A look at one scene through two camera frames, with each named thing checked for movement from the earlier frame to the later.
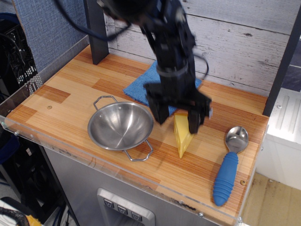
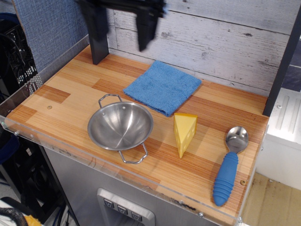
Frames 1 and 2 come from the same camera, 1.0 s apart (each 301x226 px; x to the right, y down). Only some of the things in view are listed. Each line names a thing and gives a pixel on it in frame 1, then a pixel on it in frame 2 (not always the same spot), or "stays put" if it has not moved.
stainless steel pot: x=122 y=126 stays put
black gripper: x=179 y=91 -> x=97 y=20
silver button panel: x=114 y=210 stays put
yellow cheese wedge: x=182 y=132 stays put
